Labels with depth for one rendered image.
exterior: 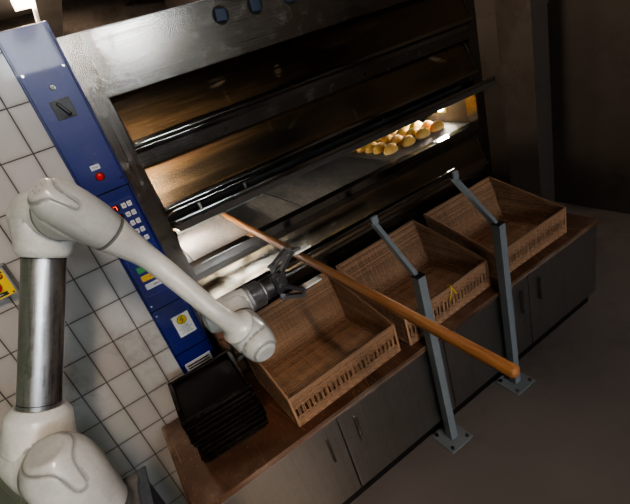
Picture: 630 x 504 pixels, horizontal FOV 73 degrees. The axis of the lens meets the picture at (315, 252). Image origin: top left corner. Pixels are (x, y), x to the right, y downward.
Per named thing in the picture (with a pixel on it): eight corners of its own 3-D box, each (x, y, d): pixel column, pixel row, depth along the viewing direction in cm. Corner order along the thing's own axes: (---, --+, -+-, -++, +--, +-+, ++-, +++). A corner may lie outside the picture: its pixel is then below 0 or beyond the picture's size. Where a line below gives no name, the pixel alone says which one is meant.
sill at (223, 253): (191, 271, 187) (187, 263, 185) (470, 129, 253) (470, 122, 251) (195, 275, 182) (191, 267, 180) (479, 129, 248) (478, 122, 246)
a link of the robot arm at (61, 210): (132, 208, 104) (103, 210, 112) (63, 160, 91) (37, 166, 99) (105, 255, 99) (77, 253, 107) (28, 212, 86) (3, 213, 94)
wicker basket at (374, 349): (248, 372, 205) (227, 327, 193) (339, 311, 227) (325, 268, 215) (299, 430, 166) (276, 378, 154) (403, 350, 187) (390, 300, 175)
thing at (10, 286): (-10, 299, 147) (-29, 275, 142) (21, 285, 150) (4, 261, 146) (-13, 307, 141) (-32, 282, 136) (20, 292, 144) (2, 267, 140)
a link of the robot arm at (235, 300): (244, 302, 147) (262, 324, 138) (203, 326, 142) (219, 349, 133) (236, 279, 141) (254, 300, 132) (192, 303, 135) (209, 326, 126)
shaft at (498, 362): (523, 375, 86) (522, 364, 85) (513, 383, 85) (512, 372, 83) (228, 216, 226) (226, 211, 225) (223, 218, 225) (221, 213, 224)
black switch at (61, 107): (59, 121, 141) (40, 87, 137) (78, 114, 144) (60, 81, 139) (59, 121, 138) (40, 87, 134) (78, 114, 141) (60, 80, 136)
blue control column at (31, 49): (163, 331, 380) (24, 82, 286) (180, 321, 386) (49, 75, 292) (244, 481, 221) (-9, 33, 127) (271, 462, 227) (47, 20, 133)
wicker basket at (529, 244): (428, 256, 250) (420, 213, 238) (492, 215, 271) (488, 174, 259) (500, 281, 210) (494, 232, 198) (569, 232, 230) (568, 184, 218)
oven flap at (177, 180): (166, 211, 169) (141, 166, 166) (473, 75, 234) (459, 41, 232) (166, 210, 165) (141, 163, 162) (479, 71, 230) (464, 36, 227)
